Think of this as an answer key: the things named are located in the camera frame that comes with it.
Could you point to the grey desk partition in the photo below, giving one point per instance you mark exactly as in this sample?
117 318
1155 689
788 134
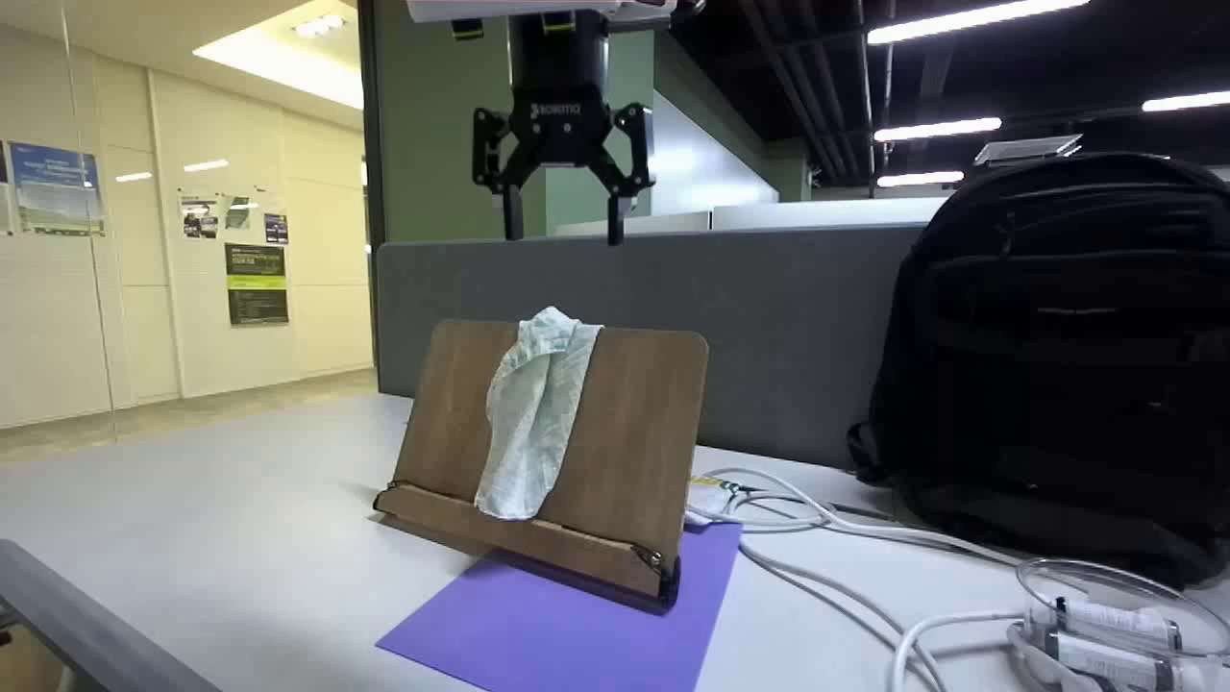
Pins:
795 318

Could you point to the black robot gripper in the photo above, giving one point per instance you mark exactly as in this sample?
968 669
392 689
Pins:
559 116

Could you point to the white adapter plugs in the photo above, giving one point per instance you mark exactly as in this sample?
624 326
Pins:
1109 647

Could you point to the purple paper sheet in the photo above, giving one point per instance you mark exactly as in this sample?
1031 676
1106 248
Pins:
517 633

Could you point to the light green patterned cloth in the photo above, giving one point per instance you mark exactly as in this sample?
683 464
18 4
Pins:
532 409

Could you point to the blue wall poster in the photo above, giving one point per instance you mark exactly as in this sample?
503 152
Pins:
56 191

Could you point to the dark green wall poster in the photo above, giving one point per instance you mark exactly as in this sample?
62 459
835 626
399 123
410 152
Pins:
255 287

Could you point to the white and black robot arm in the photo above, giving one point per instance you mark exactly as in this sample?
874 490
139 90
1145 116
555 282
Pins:
467 18

